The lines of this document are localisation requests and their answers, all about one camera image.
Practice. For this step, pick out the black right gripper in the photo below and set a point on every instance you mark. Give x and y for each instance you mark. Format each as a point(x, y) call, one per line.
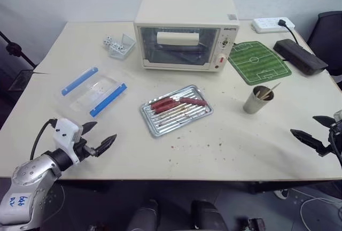
point(336, 142)

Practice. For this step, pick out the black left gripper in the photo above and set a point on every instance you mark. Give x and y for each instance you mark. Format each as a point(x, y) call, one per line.
point(80, 149)

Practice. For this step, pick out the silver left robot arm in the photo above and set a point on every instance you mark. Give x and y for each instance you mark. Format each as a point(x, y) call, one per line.
point(29, 173)

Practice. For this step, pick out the clear box with blue clips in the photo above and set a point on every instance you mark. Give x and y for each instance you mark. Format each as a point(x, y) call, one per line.
point(91, 92)

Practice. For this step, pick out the stainless steel cup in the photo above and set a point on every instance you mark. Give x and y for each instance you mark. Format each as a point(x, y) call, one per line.
point(255, 105)

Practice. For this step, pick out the red sausage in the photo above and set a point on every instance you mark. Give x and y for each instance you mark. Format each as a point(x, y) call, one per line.
point(193, 101)
point(165, 107)
point(161, 102)

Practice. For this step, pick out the black and white shoe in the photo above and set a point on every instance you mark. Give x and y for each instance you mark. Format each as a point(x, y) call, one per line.
point(281, 193)

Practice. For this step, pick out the black rectangular power box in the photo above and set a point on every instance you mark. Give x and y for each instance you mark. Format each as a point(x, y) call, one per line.
point(300, 57)

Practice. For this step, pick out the silver ribbed baking tray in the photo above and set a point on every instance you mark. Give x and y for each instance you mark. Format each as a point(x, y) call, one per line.
point(171, 124)

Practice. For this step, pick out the small clear plastic container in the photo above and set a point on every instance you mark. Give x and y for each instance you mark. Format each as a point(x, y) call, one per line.
point(121, 53)

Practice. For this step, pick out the green football pitch mat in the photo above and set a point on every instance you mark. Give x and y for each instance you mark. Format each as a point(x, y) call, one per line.
point(257, 64)

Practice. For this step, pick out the white die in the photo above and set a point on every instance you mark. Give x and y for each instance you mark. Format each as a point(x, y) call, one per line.
point(106, 44)
point(107, 39)
point(115, 45)
point(121, 47)

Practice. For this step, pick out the dark rounded shape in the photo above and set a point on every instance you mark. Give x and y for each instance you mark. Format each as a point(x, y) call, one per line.
point(205, 216)
point(144, 216)

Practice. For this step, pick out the black office chair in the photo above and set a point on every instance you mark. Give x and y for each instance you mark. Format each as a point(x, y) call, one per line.
point(327, 27)

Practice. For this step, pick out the white power strip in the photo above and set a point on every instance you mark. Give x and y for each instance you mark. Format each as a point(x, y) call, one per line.
point(267, 24)

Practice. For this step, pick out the black tripod stand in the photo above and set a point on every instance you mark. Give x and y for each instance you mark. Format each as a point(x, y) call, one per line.
point(13, 47)

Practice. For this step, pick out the cream toaster oven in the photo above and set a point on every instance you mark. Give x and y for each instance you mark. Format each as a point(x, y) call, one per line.
point(184, 11)

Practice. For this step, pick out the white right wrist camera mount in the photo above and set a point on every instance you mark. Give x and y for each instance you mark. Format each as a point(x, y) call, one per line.
point(338, 116)

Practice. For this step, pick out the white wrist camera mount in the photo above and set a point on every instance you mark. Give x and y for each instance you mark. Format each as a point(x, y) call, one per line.
point(338, 116)
point(65, 129)

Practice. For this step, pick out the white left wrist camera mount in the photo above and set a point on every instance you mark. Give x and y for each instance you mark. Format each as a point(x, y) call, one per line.
point(65, 129)

